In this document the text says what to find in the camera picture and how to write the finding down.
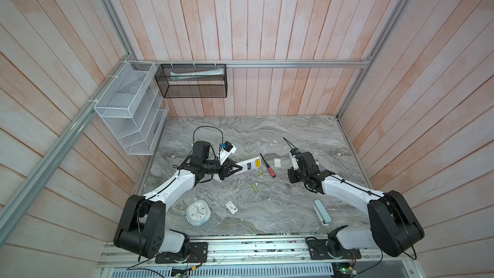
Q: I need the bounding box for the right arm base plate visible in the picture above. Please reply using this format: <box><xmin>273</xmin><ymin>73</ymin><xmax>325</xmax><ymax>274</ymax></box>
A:
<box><xmin>304</xmin><ymin>225</ymin><xmax>361</xmax><ymax>260</ymax></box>

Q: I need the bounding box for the white battery cover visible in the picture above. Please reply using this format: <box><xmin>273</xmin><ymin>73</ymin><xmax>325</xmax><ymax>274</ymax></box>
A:
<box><xmin>274</xmin><ymin>158</ymin><xmax>281</xmax><ymax>169</ymax></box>

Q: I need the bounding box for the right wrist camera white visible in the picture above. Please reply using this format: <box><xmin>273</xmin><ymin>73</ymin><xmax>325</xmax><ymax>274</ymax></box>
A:
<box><xmin>290</xmin><ymin>147</ymin><xmax>300</xmax><ymax>171</ymax></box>

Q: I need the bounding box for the red handled screwdriver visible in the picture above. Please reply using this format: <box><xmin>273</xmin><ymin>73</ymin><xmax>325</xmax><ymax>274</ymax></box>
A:
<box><xmin>260</xmin><ymin>154</ymin><xmax>276</xmax><ymax>178</ymax></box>

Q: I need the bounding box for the paper in black basket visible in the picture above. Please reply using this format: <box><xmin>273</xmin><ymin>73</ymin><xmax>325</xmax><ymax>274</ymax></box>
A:
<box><xmin>170</xmin><ymin>68</ymin><xmax>225</xmax><ymax>81</ymax></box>

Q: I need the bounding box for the white wire shelf rack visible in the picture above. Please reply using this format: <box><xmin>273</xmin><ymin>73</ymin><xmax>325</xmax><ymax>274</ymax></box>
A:
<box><xmin>95</xmin><ymin>60</ymin><xmax>169</xmax><ymax>156</ymax></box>

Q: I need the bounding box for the white blue alarm clock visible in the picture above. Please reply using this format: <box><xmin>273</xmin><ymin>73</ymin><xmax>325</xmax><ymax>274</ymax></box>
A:
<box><xmin>186</xmin><ymin>199</ymin><xmax>211</xmax><ymax>227</ymax></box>

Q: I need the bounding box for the black mesh basket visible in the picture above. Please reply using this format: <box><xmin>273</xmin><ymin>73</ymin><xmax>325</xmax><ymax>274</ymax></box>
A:
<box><xmin>154</xmin><ymin>63</ymin><xmax>228</xmax><ymax>99</ymax></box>

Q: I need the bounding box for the small white box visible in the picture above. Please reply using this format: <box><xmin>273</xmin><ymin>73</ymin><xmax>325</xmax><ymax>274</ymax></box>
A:
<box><xmin>225</xmin><ymin>201</ymin><xmax>238</xmax><ymax>214</ymax></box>

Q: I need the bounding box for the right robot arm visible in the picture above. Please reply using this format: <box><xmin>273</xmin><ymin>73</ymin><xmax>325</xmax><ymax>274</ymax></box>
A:
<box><xmin>288</xmin><ymin>148</ymin><xmax>425</xmax><ymax>258</ymax></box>

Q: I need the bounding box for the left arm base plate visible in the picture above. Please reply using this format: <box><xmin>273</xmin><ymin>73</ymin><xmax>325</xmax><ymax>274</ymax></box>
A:
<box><xmin>155</xmin><ymin>241</ymin><xmax>208</xmax><ymax>264</ymax></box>

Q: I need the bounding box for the white remote control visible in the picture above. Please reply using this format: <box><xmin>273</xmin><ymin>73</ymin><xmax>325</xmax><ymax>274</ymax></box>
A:
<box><xmin>213</xmin><ymin>157</ymin><xmax>261</xmax><ymax>181</ymax></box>

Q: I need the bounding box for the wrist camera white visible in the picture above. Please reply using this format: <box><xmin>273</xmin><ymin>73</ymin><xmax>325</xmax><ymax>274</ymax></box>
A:
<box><xmin>218</xmin><ymin>141</ymin><xmax>237</xmax><ymax>165</ymax></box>
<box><xmin>290</xmin><ymin>147</ymin><xmax>300</xmax><ymax>171</ymax></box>

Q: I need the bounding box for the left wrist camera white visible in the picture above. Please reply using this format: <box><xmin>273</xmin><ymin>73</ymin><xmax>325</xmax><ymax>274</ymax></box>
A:
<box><xmin>218</xmin><ymin>141</ymin><xmax>237</xmax><ymax>165</ymax></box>

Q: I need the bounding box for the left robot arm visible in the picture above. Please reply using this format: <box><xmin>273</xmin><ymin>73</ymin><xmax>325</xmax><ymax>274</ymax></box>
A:
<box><xmin>113</xmin><ymin>141</ymin><xmax>243</xmax><ymax>259</ymax></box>

